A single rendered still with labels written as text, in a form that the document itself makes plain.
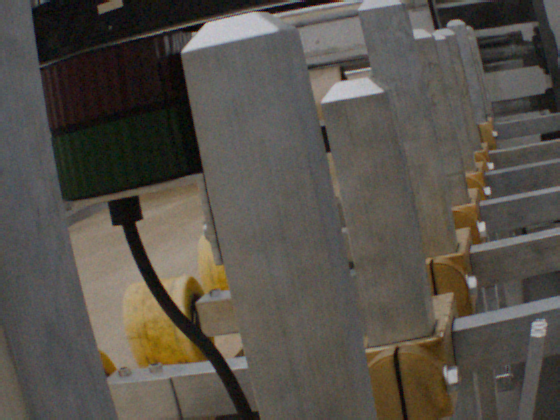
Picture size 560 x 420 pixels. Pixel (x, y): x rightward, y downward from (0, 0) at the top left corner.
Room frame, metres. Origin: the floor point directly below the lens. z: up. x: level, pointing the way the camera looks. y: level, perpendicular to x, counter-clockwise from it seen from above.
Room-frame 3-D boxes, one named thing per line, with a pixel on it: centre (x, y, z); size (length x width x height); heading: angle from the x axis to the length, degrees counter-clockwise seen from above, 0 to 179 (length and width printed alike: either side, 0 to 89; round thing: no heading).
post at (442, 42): (1.40, -0.21, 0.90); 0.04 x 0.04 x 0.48; 78
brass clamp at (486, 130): (2.16, -0.37, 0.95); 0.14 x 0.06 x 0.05; 168
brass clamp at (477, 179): (1.43, -0.21, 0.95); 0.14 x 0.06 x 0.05; 168
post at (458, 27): (2.14, -0.37, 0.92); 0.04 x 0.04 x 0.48; 78
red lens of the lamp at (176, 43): (0.44, 0.05, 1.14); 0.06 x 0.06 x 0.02
